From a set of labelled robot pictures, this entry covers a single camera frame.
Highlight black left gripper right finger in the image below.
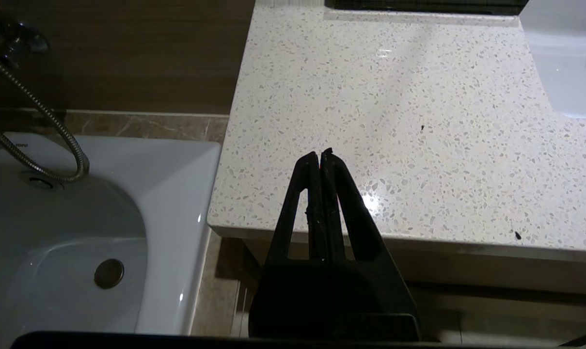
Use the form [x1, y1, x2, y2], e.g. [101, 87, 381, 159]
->
[320, 148, 422, 340]

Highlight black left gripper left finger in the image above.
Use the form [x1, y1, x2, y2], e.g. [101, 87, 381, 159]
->
[249, 151, 328, 340]

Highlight white bathtub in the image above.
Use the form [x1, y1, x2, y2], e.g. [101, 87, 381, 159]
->
[0, 132, 222, 349]

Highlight round bathtub drain plug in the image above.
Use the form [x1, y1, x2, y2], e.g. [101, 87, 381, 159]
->
[94, 258, 125, 290]

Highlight white rectangular sink basin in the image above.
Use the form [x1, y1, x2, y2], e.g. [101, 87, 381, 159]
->
[519, 0, 586, 120]

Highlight chrome shower hose fixture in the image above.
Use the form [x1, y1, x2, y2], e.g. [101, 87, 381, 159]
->
[0, 18, 90, 184]

